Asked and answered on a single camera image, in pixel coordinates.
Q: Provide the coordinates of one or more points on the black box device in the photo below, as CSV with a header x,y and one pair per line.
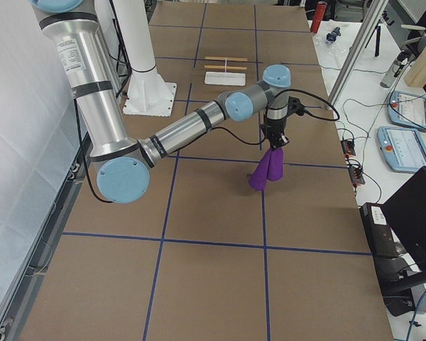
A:
x,y
378,232

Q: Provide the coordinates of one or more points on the black laptop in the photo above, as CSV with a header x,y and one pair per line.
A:
x,y
405,212

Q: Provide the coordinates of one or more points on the red cylinder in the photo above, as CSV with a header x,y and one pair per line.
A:
x,y
318,16

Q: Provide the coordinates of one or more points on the near blue teach pendant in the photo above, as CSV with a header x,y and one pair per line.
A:
x,y
402,148

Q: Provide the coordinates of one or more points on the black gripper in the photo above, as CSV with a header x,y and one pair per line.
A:
x,y
274,126

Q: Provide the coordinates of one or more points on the blue teach pendant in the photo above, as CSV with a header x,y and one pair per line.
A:
x,y
402,148
408,110

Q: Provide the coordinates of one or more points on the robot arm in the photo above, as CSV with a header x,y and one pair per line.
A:
x,y
123,163

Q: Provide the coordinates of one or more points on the taller wooden rack rod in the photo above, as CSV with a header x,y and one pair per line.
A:
x,y
231,59

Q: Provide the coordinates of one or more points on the far blue teach pendant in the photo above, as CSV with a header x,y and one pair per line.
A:
x,y
408,110

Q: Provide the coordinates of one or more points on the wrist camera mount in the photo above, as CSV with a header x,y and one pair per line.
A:
x,y
295,107

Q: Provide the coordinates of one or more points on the purple towel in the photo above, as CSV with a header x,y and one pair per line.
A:
x,y
270,168

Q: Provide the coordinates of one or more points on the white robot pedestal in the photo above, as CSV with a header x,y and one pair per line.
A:
x,y
148,94

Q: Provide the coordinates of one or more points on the shorter wooden rack rod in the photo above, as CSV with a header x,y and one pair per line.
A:
x,y
225,68

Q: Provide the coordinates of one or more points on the aluminium frame post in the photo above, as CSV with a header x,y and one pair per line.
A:
x,y
367,26

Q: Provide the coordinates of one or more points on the white towel rack base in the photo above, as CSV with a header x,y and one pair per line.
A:
x,y
225,78

